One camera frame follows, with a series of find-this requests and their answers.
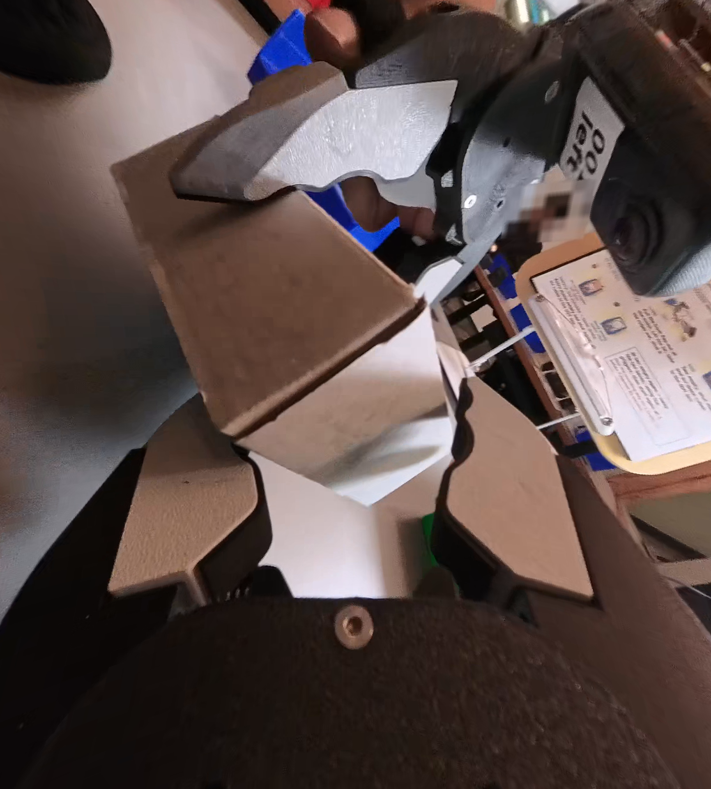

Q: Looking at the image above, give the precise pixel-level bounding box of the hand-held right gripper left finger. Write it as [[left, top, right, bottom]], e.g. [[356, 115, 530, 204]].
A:
[[109, 394, 271, 604]]

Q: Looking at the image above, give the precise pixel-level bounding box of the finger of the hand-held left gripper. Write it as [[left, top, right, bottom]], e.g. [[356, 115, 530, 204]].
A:
[[412, 256, 474, 307], [169, 62, 461, 210]]

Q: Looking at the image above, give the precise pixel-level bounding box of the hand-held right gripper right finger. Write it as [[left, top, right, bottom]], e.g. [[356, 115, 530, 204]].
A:
[[431, 376, 596, 603]]

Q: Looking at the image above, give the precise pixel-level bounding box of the blue plastic bin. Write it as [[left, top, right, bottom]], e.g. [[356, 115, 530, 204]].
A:
[[246, 9, 403, 254]]

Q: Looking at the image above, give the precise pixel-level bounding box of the person's left hand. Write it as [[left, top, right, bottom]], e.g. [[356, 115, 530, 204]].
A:
[[303, 0, 437, 242]]

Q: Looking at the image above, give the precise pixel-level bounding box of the wooden instruction board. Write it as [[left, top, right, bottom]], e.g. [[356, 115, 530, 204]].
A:
[[514, 233, 711, 477]]

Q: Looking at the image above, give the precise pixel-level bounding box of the wooden table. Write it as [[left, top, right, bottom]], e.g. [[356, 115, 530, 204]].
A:
[[472, 265, 711, 503]]

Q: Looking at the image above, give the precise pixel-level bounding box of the printed instruction sheet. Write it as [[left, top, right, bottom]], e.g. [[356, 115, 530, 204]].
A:
[[531, 247, 711, 463]]

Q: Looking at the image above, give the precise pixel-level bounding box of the black armrest pad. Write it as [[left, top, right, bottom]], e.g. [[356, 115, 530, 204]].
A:
[[0, 0, 113, 85]]

